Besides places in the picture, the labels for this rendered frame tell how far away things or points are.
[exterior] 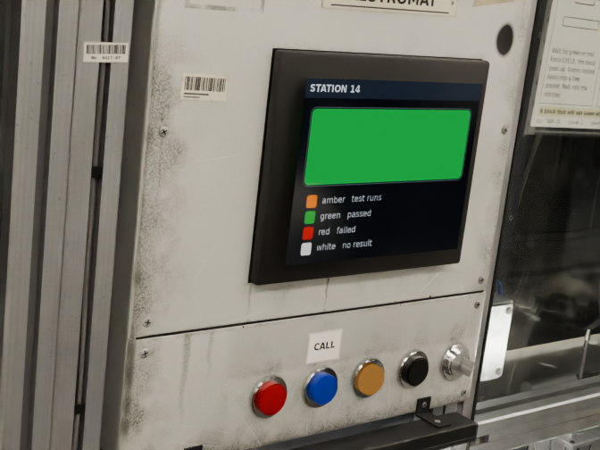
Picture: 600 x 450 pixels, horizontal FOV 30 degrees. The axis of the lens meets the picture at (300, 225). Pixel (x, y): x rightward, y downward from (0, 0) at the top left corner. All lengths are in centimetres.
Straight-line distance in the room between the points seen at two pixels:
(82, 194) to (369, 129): 26
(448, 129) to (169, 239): 29
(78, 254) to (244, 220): 15
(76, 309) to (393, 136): 32
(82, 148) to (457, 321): 47
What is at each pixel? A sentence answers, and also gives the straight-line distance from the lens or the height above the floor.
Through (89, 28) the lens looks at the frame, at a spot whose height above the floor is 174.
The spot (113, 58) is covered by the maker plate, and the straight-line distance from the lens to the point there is 86.
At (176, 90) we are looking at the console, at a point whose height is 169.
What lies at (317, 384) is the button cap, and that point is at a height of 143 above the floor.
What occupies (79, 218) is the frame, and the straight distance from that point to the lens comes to 87.
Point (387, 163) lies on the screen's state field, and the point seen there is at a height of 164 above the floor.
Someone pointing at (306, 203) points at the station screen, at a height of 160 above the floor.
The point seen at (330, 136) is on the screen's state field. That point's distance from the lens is 95.
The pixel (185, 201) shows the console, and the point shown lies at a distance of 90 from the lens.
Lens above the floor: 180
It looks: 13 degrees down
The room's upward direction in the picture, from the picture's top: 7 degrees clockwise
